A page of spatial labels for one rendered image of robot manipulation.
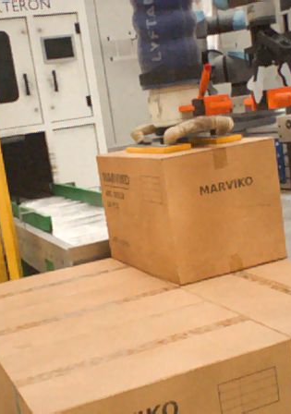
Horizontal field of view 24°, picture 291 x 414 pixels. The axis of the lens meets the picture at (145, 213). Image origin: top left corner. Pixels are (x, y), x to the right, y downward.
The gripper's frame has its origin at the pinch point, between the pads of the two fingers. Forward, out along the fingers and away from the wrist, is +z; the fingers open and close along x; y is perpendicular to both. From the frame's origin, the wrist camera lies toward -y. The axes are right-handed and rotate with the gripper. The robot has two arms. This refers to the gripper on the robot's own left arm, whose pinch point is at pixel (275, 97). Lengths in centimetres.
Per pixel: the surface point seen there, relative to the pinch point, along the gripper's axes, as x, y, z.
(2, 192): 45, 172, 28
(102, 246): 23, 96, 49
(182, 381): 49, -28, 55
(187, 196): 14.0, 31.6, 26.1
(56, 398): 75, -22, 53
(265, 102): 3.5, -0.6, 0.8
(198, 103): 5.3, 33.9, -1.2
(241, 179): -5.4, 31.9, 24.4
